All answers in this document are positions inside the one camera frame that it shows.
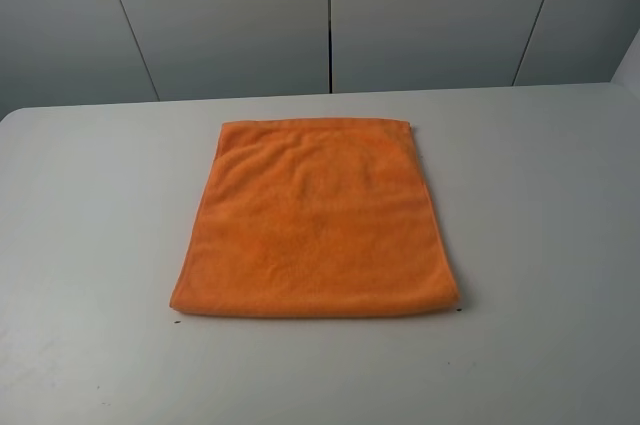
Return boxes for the orange microfibre towel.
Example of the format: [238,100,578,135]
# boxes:
[169,118,459,318]

